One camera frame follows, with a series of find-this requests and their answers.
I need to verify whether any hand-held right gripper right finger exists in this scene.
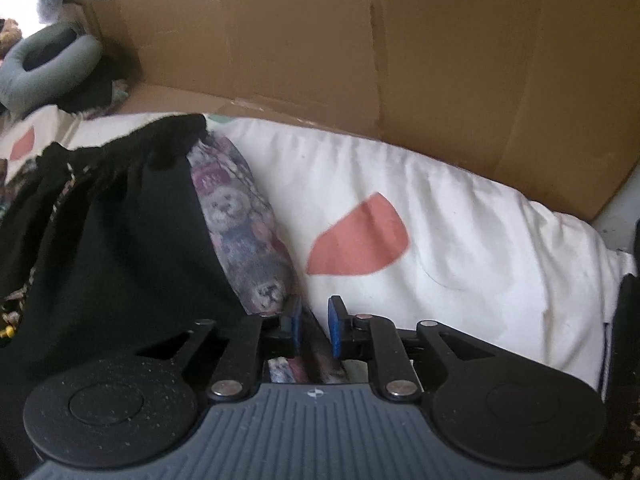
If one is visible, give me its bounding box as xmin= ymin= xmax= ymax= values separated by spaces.
xmin=327 ymin=295 xmax=495 ymax=402

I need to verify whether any black garment with printed side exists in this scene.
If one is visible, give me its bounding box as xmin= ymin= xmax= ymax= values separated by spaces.
xmin=0 ymin=112 xmax=353 ymax=480

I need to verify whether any white bear print bedsheet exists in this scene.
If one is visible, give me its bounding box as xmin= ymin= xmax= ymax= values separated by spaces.
xmin=0 ymin=109 xmax=638 ymax=392

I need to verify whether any brown plush toy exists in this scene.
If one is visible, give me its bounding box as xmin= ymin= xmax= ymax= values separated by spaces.
xmin=0 ymin=17 xmax=24 ymax=59

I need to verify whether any grey neck pillow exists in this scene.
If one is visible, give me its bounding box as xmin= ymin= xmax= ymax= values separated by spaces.
xmin=0 ymin=22 xmax=104 ymax=112

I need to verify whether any dark cloth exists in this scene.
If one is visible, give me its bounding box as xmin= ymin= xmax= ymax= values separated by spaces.
xmin=597 ymin=273 xmax=640 ymax=480

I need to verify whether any brown cardboard sheet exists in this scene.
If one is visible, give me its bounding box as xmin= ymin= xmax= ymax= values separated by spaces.
xmin=65 ymin=0 xmax=640 ymax=224

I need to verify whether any black cloth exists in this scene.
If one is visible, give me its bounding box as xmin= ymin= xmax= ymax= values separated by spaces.
xmin=56 ymin=54 xmax=142 ymax=114

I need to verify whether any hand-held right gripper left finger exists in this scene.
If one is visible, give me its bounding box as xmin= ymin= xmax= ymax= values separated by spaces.
xmin=134 ymin=295 xmax=305 ymax=402

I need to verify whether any pastel patterned cloth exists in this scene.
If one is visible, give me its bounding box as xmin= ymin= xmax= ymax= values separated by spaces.
xmin=110 ymin=81 xmax=133 ymax=109

